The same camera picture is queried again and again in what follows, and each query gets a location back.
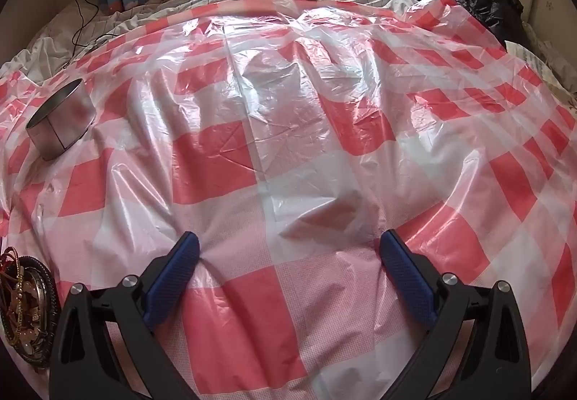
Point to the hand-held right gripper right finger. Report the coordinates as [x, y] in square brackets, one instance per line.
[408, 278]

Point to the round metal tin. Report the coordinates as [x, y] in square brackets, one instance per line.
[63, 127]

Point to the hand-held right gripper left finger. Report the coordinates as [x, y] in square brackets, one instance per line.
[173, 278]

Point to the red checked plastic sheet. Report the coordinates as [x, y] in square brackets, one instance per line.
[293, 134]

